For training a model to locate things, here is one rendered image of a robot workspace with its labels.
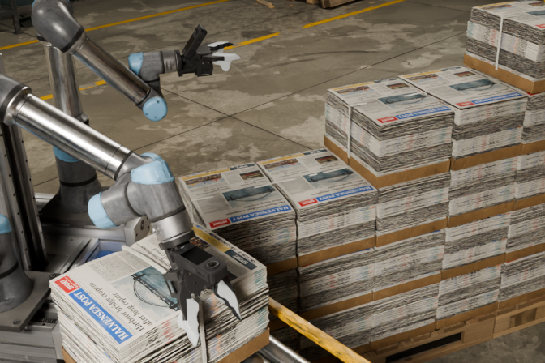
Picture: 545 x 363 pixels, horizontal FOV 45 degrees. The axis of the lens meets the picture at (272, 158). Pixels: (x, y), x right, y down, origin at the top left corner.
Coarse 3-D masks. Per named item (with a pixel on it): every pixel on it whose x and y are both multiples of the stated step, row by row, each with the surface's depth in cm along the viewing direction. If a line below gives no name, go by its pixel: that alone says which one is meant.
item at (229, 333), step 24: (144, 240) 155; (192, 240) 154; (216, 240) 154; (168, 264) 146; (240, 264) 145; (240, 288) 141; (264, 288) 147; (216, 312) 138; (264, 312) 151; (216, 336) 141; (240, 336) 147; (216, 360) 144
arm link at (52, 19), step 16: (48, 0) 192; (32, 16) 191; (48, 16) 188; (64, 16) 190; (48, 32) 189; (64, 32) 189; (80, 32) 191; (64, 48) 191; (80, 48) 193; (96, 48) 195; (96, 64) 196; (112, 64) 198; (112, 80) 199; (128, 80) 201; (128, 96) 204; (144, 96) 204; (160, 96) 208; (144, 112) 205; (160, 112) 206
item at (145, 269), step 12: (120, 252) 151; (144, 252) 151; (132, 264) 147; (144, 264) 146; (144, 276) 142; (156, 276) 142; (204, 300) 135; (204, 312) 136; (204, 324) 138; (204, 336) 139; (192, 348) 137; (192, 360) 139
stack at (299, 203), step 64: (192, 192) 218; (256, 192) 217; (320, 192) 216; (384, 192) 218; (448, 192) 231; (512, 192) 242; (256, 256) 208; (384, 256) 229; (448, 256) 242; (320, 320) 230; (384, 320) 242
